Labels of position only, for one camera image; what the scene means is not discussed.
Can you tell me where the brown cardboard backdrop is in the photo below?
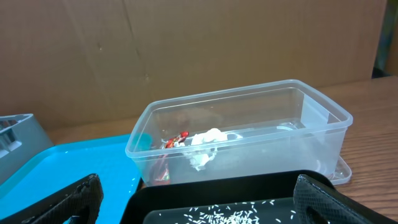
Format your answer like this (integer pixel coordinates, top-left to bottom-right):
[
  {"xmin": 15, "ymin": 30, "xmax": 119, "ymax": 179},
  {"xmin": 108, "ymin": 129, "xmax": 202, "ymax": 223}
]
[{"xmin": 1, "ymin": 0, "xmax": 386, "ymax": 129}]

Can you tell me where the clear plastic bin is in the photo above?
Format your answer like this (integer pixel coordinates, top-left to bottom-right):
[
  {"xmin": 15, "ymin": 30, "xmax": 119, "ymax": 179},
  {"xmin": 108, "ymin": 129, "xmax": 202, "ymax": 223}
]
[{"xmin": 125, "ymin": 80, "xmax": 353, "ymax": 186}]

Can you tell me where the grey dish rack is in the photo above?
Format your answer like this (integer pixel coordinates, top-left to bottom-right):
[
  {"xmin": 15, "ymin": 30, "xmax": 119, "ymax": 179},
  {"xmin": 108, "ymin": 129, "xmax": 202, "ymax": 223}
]
[{"xmin": 1, "ymin": 114, "xmax": 54, "ymax": 183}]

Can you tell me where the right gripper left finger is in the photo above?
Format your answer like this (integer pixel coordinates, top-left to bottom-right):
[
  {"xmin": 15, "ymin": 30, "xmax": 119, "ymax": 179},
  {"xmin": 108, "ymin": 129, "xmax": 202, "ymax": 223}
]
[{"xmin": 1, "ymin": 174, "xmax": 104, "ymax": 224}]

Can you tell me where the teal plastic tray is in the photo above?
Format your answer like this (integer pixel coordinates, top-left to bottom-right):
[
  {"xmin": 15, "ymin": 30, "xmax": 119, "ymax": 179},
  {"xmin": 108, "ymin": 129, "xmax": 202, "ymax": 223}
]
[{"xmin": 1, "ymin": 135, "xmax": 141, "ymax": 223}]

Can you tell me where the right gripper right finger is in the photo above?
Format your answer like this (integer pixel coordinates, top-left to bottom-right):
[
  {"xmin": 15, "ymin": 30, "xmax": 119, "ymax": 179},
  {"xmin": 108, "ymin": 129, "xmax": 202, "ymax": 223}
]
[{"xmin": 293, "ymin": 174, "xmax": 397, "ymax": 224}]

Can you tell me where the pile of spilled rice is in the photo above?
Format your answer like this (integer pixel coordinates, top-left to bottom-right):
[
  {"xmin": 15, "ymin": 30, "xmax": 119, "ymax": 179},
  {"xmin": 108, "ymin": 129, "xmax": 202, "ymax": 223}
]
[{"xmin": 179, "ymin": 198, "xmax": 297, "ymax": 224}]

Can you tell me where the red snack wrapper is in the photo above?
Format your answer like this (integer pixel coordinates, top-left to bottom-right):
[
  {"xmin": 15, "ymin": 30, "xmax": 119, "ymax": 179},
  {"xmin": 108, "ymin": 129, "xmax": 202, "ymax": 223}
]
[{"xmin": 150, "ymin": 131, "xmax": 190, "ymax": 185}]

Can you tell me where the white tissue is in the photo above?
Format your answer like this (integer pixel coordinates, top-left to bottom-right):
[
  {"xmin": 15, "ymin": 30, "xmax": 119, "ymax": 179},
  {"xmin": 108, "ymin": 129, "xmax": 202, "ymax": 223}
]
[{"xmin": 183, "ymin": 128, "xmax": 228, "ymax": 171}]

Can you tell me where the black tray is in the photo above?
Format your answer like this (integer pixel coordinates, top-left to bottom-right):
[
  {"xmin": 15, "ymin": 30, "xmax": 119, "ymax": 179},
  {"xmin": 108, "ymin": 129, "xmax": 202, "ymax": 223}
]
[{"xmin": 121, "ymin": 171, "xmax": 302, "ymax": 224}]

